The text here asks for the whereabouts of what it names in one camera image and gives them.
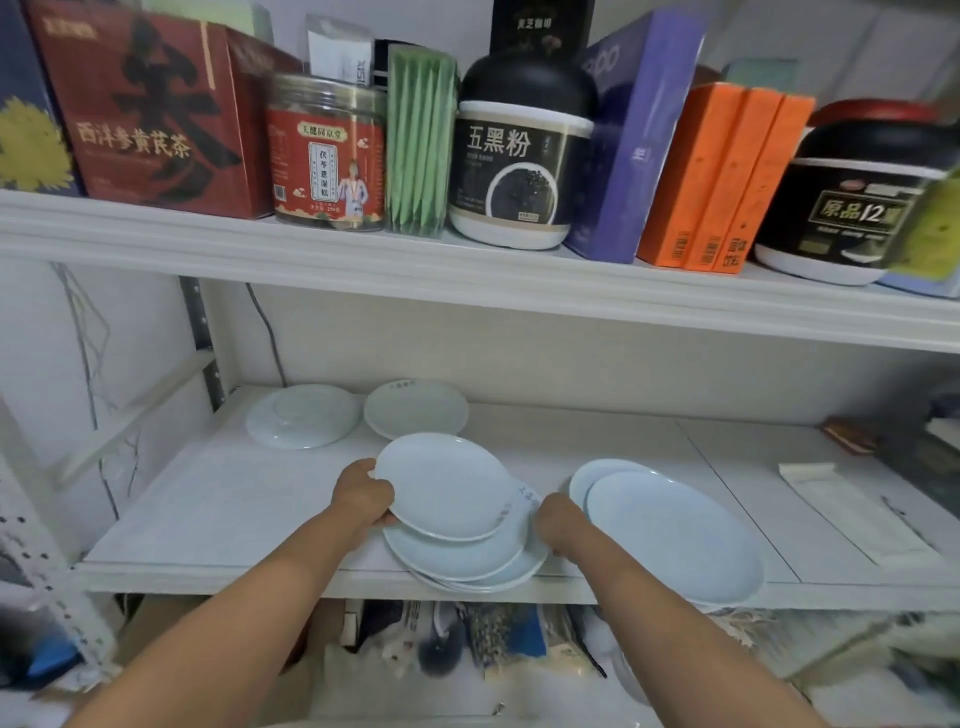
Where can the person's left hand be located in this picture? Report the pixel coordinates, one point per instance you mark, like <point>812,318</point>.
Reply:
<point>364,495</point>

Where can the person's right hand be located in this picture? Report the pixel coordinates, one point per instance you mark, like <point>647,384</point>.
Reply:
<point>559,525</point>

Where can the person's left forearm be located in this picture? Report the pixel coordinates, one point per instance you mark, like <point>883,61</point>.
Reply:
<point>217,637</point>

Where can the person's right forearm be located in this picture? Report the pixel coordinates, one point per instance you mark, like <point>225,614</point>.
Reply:
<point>675,645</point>

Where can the blue packet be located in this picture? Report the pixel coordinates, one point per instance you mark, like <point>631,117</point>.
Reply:
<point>529,630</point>

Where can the white jar brown lid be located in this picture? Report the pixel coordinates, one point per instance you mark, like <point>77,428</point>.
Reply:
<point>596,634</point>

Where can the bag of dried herbs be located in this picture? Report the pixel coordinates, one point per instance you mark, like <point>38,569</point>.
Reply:
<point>491,630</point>

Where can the white black plastic bag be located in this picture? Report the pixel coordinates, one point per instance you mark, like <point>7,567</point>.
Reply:
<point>412,630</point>

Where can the clear glass jar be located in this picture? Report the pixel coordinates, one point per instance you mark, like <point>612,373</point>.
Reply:
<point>630,679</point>

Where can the white paper notepad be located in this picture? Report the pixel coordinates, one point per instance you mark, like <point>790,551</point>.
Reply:
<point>840,510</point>

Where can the small red brown box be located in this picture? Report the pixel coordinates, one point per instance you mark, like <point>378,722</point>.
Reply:
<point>851,435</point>

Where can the clear jar red label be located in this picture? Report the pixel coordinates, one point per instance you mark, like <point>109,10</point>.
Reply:
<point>326,165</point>

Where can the black tub bean picture label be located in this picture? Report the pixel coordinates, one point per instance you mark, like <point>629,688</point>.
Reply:
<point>510,187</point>

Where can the tall purple box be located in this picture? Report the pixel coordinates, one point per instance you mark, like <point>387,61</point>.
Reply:
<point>630,187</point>

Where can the black pen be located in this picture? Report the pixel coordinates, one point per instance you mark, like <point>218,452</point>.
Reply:
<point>904,521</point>

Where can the row of green sachets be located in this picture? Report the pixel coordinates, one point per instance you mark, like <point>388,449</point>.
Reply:
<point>420,142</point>

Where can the orange carton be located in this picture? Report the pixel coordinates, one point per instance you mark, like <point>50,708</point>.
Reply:
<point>769,187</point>
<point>731,187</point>
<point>679,187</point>

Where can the clear plastic sachet box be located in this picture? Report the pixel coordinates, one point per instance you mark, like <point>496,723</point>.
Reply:
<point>455,112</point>

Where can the flat white box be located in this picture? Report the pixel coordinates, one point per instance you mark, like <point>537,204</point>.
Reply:
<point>946,431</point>

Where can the black tub green powder label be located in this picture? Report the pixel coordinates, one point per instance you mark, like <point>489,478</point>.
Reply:
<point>832,217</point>

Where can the dark red tea box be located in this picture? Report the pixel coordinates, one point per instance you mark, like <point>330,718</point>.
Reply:
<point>150,127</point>

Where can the clear plastic packet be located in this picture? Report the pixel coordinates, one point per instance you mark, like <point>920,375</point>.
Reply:
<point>337,52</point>

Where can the pale blue canister yellow label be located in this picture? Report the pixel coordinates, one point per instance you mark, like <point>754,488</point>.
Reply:
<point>934,240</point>

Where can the dark blue box yellow flower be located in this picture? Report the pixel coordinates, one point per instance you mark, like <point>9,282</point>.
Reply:
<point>30,150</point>

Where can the pale teal box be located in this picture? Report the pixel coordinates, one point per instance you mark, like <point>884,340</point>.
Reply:
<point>761,73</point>

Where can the tall black box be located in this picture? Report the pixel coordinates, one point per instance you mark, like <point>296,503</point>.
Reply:
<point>540,22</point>

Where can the red lidded jar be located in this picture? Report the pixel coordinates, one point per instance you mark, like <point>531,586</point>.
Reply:
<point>870,112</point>

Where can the grey metal rack post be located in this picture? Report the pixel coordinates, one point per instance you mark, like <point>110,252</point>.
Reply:
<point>201,322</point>

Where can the white metal rail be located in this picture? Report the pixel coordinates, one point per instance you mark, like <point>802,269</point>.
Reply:
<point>135,420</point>

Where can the white perforated rack post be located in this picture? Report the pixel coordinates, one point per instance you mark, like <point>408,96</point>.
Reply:
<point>45,555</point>

